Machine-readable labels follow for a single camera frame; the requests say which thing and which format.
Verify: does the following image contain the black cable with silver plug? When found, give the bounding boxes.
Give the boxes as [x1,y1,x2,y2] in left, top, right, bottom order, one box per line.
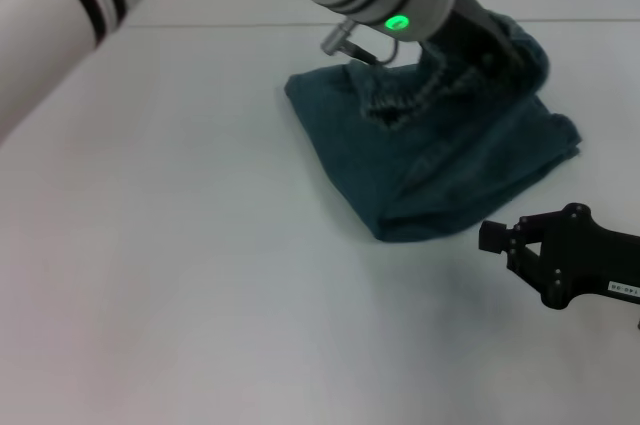
[319,19,399,67]

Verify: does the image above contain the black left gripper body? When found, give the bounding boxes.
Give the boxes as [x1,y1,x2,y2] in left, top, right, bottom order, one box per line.
[421,0,509,69]

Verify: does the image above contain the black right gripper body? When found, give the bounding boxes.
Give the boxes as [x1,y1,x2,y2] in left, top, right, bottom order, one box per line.
[538,202,640,310]

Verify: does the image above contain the blue denim shorts with embroidery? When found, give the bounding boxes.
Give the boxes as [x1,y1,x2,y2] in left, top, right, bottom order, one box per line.
[283,8,584,245]

